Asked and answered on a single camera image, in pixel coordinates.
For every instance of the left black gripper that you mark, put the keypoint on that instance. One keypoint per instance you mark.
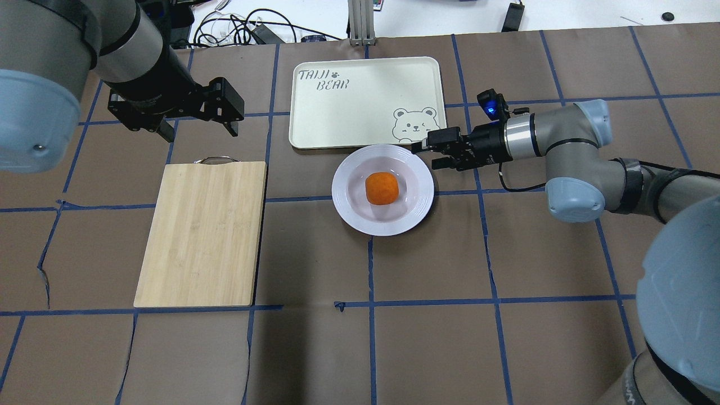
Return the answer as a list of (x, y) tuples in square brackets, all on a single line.
[(151, 83)]

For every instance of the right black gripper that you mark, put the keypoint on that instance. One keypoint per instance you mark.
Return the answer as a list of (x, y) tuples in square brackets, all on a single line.
[(488, 143)]

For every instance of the white round plate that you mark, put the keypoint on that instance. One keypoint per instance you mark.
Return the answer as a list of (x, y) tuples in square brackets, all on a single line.
[(416, 190)]

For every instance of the orange fruit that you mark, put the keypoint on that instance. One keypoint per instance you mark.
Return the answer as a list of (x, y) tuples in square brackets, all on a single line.
[(382, 188)]

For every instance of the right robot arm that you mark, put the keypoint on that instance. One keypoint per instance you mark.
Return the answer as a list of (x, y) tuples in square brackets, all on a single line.
[(677, 297)]

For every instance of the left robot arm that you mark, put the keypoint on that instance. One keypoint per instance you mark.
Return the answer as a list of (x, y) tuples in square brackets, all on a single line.
[(48, 48)]

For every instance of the cream bear tray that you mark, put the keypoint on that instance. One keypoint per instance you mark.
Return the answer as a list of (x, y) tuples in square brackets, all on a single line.
[(351, 104)]

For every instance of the wooden cutting board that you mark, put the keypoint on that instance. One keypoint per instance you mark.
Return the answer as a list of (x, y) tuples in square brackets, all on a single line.
[(203, 247)]

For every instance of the brown paper table mat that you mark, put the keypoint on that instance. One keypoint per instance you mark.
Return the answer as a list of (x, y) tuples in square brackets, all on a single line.
[(488, 300)]

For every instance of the small black power adapter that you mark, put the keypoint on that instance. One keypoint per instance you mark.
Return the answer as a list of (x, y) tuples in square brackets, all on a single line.
[(513, 18)]

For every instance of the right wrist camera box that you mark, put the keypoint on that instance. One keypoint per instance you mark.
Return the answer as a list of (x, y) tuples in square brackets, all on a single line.
[(493, 105)]

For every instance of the aluminium frame post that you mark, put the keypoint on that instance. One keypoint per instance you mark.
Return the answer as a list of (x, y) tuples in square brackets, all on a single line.
[(362, 23)]

